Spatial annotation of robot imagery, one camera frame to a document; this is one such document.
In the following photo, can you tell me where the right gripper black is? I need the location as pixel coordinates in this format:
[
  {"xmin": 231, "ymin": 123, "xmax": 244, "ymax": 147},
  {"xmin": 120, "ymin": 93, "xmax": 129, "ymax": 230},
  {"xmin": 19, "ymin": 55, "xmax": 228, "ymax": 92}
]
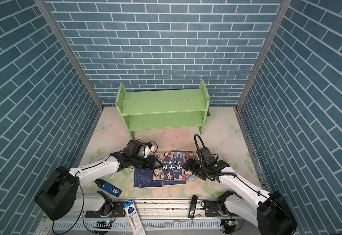
[{"xmin": 182, "ymin": 157, "xmax": 208, "ymax": 180}]

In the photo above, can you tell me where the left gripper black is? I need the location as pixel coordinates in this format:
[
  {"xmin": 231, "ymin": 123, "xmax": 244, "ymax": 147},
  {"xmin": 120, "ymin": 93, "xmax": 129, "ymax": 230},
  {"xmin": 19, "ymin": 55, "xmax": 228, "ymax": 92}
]
[{"xmin": 131, "ymin": 156, "xmax": 164, "ymax": 170}]

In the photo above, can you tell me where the colourful illustrated book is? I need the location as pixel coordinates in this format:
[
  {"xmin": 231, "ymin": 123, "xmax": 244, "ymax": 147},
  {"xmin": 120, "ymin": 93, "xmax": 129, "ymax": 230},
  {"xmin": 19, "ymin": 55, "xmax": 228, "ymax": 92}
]
[{"xmin": 153, "ymin": 151, "xmax": 195, "ymax": 181}]

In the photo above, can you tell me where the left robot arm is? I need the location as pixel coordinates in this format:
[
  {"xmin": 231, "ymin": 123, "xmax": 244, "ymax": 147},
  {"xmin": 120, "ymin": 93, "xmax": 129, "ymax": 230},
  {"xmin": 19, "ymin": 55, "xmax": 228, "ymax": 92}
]
[{"xmin": 34, "ymin": 150, "xmax": 163, "ymax": 221}]

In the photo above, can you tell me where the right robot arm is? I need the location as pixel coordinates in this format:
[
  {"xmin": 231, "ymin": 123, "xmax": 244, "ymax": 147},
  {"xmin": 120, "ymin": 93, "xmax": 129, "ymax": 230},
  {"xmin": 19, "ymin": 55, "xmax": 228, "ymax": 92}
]
[{"xmin": 184, "ymin": 159, "xmax": 297, "ymax": 235}]

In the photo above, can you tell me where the dark blue book far left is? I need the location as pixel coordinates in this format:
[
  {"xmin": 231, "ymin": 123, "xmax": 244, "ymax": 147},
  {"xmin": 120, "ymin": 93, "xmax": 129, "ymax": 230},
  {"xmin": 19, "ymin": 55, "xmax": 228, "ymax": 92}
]
[{"xmin": 134, "ymin": 169, "xmax": 163, "ymax": 188}]

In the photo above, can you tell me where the dark blue book underneath right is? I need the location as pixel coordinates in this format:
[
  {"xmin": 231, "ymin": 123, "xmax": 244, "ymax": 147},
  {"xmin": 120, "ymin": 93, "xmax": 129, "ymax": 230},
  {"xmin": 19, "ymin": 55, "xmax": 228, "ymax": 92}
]
[{"xmin": 163, "ymin": 180, "xmax": 186, "ymax": 186}]

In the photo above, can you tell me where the black remote stick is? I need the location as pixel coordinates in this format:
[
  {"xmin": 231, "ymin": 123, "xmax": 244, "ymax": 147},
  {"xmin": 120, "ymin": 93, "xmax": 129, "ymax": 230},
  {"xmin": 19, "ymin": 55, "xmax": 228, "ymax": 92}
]
[{"xmin": 188, "ymin": 195, "xmax": 198, "ymax": 219}]

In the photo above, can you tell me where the green two-tier shelf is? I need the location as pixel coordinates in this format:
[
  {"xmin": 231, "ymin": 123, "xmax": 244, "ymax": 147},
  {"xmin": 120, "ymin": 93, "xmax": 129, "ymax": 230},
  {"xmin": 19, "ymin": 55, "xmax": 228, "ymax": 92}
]
[{"xmin": 115, "ymin": 79, "xmax": 210, "ymax": 138}]

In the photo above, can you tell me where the blue handheld device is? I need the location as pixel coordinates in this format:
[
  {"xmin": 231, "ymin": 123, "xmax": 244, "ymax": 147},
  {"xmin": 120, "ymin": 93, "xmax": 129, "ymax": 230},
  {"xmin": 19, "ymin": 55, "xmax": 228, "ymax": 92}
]
[{"xmin": 95, "ymin": 179, "xmax": 122, "ymax": 197}]

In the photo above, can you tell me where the blue white packaged box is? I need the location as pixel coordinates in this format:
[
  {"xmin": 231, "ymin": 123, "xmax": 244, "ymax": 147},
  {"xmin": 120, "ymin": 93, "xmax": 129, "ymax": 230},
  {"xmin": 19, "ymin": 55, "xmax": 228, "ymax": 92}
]
[{"xmin": 124, "ymin": 200, "xmax": 146, "ymax": 235}]

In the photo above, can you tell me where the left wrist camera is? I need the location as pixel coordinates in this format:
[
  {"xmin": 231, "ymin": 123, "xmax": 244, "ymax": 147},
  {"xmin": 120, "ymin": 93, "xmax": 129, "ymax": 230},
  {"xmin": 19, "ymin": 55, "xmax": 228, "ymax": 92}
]
[{"xmin": 141, "ymin": 142, "xmax": 157, "ymax": 158}]

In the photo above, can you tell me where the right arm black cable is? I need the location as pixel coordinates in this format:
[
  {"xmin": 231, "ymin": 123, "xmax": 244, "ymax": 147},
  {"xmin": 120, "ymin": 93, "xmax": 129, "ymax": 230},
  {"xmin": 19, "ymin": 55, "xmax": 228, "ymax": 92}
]
[{"xmin": 193, "ymin": 133, "xmax": 218, "ymax": 180}]

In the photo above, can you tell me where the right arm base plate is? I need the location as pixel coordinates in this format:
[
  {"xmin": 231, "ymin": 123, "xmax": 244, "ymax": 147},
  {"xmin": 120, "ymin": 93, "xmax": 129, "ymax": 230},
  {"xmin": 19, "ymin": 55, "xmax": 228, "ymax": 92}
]
[{"xmin": 200, "ymin": 200, "xmax": 233, "ymax": 217}]

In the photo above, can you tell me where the aluminium rail frame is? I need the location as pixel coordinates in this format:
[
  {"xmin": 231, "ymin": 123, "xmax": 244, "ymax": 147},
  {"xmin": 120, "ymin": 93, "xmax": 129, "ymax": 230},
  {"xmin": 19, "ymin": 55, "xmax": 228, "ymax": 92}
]
[{"xmin": 35, "ymin": 196, "xmax": 292, "ymax": 235}]

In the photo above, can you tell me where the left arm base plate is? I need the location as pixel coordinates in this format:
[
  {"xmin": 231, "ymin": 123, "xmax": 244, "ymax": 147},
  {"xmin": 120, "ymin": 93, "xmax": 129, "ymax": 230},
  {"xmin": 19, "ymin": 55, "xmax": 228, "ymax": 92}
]
[{"xmin": 84, "ymin": 201, "xmax": 125, "ymax": 218}]

